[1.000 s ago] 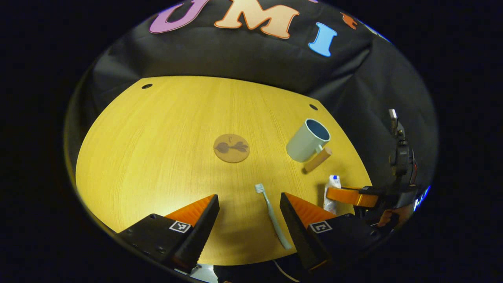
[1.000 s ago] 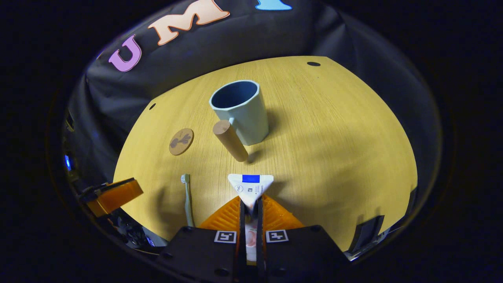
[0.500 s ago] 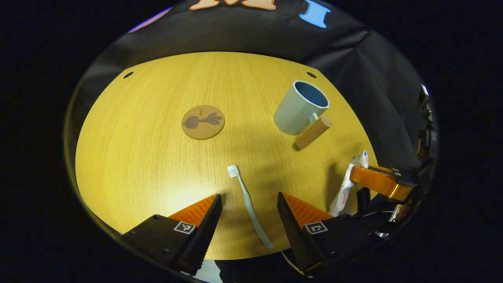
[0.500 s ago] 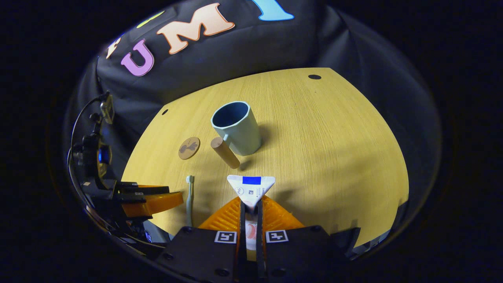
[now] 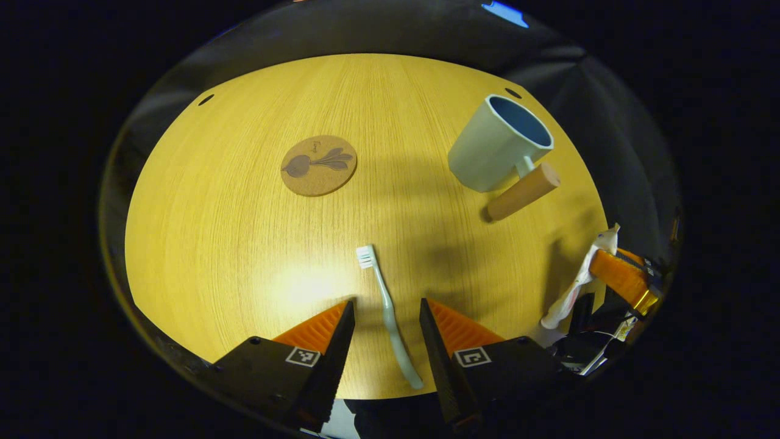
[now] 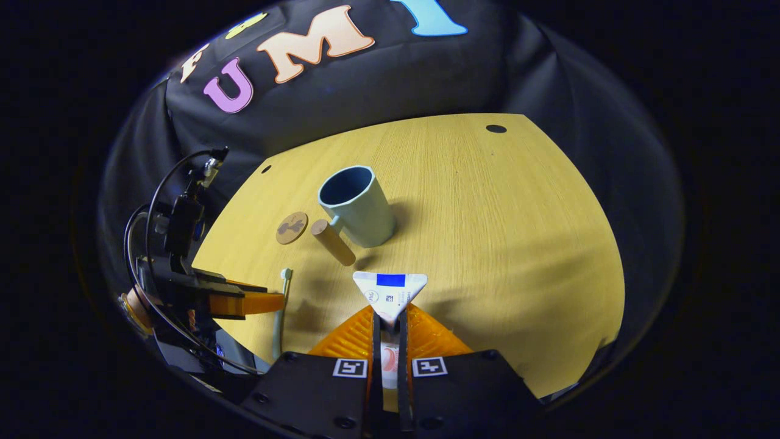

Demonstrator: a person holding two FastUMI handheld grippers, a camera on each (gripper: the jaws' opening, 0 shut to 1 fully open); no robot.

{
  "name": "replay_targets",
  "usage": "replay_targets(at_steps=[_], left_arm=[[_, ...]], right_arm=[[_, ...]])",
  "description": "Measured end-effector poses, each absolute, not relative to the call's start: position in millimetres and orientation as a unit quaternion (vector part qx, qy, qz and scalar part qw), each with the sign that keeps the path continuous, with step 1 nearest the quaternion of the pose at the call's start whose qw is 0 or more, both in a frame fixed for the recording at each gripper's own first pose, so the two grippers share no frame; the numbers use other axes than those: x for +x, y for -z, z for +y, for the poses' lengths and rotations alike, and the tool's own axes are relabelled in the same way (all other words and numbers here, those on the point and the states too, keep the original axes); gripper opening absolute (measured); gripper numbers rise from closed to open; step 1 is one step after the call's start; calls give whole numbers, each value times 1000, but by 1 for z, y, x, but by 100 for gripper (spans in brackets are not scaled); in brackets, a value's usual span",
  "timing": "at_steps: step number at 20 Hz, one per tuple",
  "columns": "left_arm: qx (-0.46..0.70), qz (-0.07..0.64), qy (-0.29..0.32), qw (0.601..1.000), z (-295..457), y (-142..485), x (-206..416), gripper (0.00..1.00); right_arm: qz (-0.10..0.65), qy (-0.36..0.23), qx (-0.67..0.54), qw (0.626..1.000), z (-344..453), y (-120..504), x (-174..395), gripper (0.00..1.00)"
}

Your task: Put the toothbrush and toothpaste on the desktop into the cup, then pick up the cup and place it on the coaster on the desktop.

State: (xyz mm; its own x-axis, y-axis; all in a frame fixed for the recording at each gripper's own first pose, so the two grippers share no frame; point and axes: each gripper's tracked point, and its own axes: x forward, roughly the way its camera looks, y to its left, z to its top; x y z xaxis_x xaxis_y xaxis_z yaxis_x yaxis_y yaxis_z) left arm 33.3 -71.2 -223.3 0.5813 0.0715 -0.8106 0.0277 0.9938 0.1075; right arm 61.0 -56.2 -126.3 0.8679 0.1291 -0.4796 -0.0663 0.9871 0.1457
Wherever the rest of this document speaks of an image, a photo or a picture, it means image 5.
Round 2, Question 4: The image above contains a white toothpaste tube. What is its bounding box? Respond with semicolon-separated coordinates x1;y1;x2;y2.
541;223;621;330

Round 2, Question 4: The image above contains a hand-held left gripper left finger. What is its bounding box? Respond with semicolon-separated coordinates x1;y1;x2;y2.
210;299;356;434

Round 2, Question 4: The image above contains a wooden desktop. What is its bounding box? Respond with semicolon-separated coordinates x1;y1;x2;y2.
125;54;610;400

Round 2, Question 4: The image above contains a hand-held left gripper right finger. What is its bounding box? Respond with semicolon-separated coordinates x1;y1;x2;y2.
419;298;564;434

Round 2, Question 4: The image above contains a round cork coaster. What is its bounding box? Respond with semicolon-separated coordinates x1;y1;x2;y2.
280;135;358;197

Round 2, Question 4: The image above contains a pale green toothbrush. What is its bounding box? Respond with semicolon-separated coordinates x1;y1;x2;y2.
356;244;424;390

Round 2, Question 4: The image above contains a pale green cup wooden handle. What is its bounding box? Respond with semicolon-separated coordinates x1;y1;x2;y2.
448;94;561;222

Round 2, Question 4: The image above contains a black backdrop cloth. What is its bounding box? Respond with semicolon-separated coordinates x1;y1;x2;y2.
101;0;683;342

